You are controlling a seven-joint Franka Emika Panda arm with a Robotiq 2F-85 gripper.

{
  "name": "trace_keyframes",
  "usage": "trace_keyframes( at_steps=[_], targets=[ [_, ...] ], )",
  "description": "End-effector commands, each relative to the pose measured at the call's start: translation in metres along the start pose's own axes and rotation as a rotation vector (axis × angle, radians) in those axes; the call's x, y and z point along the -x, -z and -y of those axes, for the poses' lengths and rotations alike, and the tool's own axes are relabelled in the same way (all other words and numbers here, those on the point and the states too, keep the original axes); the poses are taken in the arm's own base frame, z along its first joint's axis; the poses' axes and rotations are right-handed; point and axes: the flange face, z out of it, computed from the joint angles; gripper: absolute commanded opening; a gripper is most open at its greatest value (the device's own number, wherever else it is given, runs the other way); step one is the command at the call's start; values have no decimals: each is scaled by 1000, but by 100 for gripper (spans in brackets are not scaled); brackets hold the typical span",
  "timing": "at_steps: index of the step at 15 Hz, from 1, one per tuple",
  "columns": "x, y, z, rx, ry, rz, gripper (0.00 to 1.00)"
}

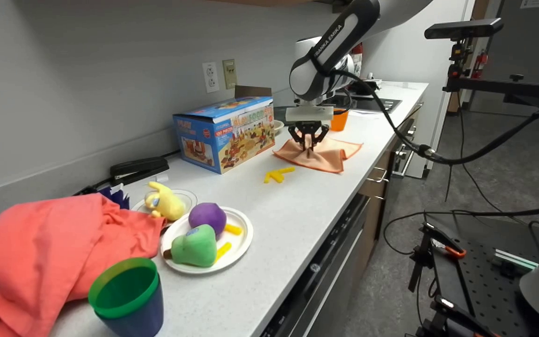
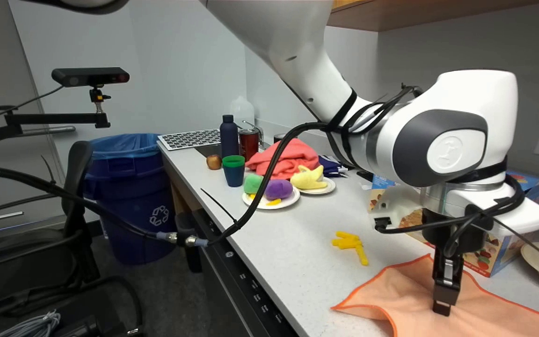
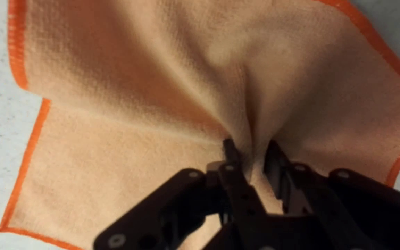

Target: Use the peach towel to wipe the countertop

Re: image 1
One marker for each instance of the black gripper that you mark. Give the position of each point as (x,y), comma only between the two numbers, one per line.
(309,127)

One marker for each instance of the peach towel with orange edge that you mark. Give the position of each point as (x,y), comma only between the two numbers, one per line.
(331,157)

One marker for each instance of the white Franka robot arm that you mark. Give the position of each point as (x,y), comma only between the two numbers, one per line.
(337,39)

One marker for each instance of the orange cup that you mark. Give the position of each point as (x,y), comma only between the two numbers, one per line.
(338,121)

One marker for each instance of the stainless steel sink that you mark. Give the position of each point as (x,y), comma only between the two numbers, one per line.
(378,104)

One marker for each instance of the toy food set box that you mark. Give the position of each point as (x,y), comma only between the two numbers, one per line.
(232,138)

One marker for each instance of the small yellow toy fry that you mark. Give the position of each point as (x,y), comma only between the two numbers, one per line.
(234,230)
(222,250)

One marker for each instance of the large white plate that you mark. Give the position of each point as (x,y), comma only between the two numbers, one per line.
(243,241)

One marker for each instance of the purple toy plum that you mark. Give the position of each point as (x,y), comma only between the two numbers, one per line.
(206,216)

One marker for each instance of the lower counter cabinet drawers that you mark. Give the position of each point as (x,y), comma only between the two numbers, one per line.
(344,263)

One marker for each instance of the small white plate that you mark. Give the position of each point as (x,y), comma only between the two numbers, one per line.
(187,200)

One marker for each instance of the yellow plush toy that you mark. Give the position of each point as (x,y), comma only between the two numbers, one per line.
(166,203)

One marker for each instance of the green toy pear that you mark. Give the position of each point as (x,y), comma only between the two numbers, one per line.
(194,246)

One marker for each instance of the black stapler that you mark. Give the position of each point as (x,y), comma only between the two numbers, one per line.
(138,170)

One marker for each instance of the red fire extinguisher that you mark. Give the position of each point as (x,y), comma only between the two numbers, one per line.
(481,63)

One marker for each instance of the dark blue small item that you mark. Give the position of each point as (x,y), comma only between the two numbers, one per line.
(118,198)

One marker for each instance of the black perforated cart top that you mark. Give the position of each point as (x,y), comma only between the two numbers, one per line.
(486,293)

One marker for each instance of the blue cup with green rim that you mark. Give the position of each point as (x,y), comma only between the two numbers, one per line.
(131,319)

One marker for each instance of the coral red cloth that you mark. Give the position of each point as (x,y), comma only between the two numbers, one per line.
(45,250)

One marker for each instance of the wrist camera mount box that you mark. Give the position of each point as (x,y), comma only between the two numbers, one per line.
(309,115)

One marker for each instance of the tan wall switch plate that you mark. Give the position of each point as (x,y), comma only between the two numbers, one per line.
(228,74)

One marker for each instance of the white wall outlet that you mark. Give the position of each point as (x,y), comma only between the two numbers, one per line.
(209,76)

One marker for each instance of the black stereo camera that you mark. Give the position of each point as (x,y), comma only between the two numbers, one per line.
(462,29)

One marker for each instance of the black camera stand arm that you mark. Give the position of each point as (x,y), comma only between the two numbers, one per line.
(499,87)

